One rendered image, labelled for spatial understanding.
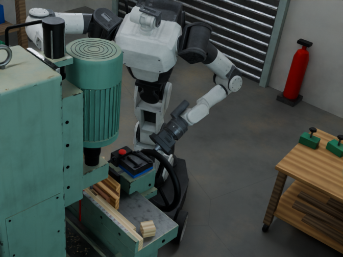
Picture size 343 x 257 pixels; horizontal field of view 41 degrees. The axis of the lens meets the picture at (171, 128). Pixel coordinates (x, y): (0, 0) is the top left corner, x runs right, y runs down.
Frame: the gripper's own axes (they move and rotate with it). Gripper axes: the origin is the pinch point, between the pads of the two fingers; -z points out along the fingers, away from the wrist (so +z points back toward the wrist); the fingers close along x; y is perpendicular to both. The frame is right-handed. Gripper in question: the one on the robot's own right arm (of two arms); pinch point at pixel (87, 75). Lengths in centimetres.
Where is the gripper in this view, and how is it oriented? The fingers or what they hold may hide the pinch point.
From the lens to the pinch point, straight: 163.8
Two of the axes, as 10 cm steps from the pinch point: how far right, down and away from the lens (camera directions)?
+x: 4.9, 2.5, 8.3
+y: -5.2, 8.5, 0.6
